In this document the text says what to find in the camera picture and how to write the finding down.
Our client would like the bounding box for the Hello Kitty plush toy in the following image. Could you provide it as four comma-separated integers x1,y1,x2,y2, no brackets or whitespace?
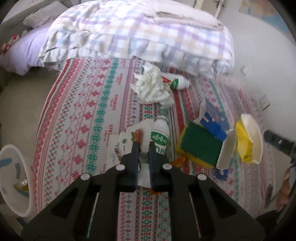
0,35,20,54

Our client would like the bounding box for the patterned red green bedsheet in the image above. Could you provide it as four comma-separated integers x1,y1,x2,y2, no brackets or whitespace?
33,58,275,240

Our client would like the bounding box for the white paper wrapper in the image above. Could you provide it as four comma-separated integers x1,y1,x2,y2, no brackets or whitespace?
104,119,154,188

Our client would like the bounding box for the folded white towel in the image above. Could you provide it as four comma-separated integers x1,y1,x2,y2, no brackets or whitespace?
143,1,224,30

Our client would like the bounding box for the yellow green scrub sponge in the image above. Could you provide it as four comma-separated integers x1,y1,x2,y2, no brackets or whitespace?
175,121,223,169

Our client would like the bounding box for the white red-label AD bottle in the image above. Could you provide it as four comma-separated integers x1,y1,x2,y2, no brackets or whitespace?
161,73,190,90

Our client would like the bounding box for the wall power socket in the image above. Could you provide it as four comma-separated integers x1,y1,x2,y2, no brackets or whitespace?
259,95,270,111

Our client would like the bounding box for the grey upholstered headboard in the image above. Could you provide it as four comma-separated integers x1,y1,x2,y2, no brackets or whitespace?
1,1,81,43

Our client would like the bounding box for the white green-label yogurt bottle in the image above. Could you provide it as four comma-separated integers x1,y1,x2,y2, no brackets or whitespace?
150,115,170,155

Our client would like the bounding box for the white tissue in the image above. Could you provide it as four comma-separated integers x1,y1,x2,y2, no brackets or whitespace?
130,62,175,109

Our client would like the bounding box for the plaid pillow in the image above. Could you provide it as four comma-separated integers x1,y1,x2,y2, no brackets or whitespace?
23,1,68,29

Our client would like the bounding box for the plaid folded quilt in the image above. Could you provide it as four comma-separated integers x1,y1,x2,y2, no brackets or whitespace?
39,1,235,78

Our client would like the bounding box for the person's right hand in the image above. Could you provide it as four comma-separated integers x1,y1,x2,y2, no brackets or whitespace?
276,168,292,212

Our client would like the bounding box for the colourful wall map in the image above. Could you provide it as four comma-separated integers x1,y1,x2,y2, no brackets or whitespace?
239,0,291,36

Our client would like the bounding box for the torn blue cookie box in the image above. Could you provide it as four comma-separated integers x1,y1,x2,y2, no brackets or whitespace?
197,99,231,142

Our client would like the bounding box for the lavender bed mattress sheet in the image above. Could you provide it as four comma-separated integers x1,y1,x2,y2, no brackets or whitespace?
1,22,52,76

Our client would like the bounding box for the white plastic trash bin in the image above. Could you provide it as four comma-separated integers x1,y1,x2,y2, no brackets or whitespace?
1,144,37,218

